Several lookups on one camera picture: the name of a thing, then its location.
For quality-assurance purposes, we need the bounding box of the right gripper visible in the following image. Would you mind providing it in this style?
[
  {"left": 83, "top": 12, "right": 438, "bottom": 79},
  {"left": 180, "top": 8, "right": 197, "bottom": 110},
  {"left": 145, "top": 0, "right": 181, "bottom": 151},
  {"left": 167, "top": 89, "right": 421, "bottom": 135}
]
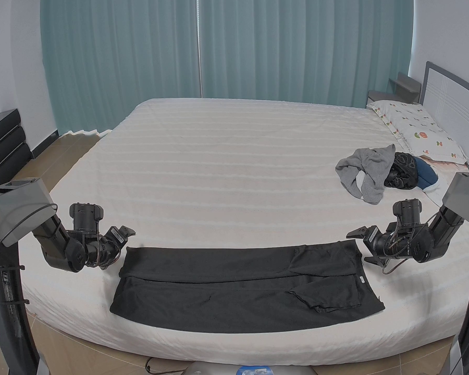
[{"left": 347, "top": 226, "right": 394, "bottom": 268}]

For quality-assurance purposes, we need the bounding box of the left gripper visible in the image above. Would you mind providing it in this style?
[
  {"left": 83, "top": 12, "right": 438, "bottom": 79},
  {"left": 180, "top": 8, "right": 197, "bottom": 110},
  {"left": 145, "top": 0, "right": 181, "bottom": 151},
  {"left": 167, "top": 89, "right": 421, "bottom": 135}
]
[{"left": 107, "top": 227, "right": 137, "bottom": 258}]

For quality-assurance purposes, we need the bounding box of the black T-shirt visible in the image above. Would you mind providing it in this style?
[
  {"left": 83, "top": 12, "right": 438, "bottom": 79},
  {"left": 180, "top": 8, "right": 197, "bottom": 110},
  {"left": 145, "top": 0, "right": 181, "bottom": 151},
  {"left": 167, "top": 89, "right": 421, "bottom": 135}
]
[{"left": 109, "top": 239, "right": 385, "bottom": 334}]

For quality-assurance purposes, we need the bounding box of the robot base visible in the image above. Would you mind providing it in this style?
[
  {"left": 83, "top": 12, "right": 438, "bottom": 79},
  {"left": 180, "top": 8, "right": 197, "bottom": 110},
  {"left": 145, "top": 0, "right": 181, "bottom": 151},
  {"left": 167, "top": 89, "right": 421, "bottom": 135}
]
[{"left": 184, "top": 360, "right": 294, "bottom": 375}]

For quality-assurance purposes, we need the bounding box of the bed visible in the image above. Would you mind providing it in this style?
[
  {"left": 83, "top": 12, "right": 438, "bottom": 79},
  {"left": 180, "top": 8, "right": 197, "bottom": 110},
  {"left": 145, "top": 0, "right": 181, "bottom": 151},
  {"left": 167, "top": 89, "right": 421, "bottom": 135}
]
[{"left": 17, "top": 61, "right": 469, "bottom": 366}]

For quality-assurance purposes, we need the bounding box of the grey garment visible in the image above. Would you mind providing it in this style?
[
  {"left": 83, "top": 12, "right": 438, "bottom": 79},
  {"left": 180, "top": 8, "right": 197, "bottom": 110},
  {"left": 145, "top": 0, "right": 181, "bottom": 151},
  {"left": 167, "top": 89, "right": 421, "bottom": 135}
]
[{"left": 335, "top": 144, "right": 396, "bottom": 204}]

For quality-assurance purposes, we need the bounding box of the black patterned garment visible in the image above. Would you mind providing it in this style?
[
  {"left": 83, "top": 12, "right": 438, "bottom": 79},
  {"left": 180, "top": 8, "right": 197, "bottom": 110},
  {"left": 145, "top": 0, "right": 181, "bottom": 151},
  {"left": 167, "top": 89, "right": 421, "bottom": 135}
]
[{"left": 384, "top": 152, "right": 419, "bottom": 190}]

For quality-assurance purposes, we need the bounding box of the dark blue garment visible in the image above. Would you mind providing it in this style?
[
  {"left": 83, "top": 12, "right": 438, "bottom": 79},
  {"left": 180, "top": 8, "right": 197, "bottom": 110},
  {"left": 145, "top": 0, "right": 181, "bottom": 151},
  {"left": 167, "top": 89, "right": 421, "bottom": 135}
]
[{"left": 414, "top": 158, "right": 438, "bottom": 188}]

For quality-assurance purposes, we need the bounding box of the white printed pillow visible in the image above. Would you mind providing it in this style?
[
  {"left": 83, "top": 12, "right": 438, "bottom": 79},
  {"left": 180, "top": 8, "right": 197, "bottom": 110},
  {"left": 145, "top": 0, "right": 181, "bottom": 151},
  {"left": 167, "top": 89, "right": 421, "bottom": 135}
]
[{"left": 367, "top": 99, "right": 469, "bottom": 165}]

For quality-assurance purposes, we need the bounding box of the black chest of drawers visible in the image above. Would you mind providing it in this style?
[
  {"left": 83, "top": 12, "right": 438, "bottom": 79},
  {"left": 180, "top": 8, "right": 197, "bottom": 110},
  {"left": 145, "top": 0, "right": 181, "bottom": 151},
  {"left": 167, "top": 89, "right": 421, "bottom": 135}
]
[{"left": 0, "top": 109, "right": 32, "bottom": 190}]

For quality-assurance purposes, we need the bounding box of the grey bedside table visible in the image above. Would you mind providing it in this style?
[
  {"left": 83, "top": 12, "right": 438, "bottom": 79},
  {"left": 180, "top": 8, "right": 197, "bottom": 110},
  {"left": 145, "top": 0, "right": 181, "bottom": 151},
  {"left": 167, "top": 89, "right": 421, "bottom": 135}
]
[{"left": 367, "top": 73, "right": 422, "bottom": 104}]

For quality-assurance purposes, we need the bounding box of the blue-green curtain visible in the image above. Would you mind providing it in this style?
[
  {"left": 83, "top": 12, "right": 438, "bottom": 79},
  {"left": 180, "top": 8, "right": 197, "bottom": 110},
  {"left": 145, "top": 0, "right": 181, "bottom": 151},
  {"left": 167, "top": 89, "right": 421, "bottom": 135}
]
[
  {"left": 40, "top": 0, "right": 202, "bottom": 136},
  {"left": 199, "top": 0, "right": 415, "bottom": 106}
]

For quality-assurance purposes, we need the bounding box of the black cable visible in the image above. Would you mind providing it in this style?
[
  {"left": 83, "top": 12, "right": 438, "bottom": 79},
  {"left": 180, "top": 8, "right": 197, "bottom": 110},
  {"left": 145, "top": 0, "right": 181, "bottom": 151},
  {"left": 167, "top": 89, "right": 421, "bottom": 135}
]
[{"left": 145, "top": 356, "right": 188, "bottom": 375}]

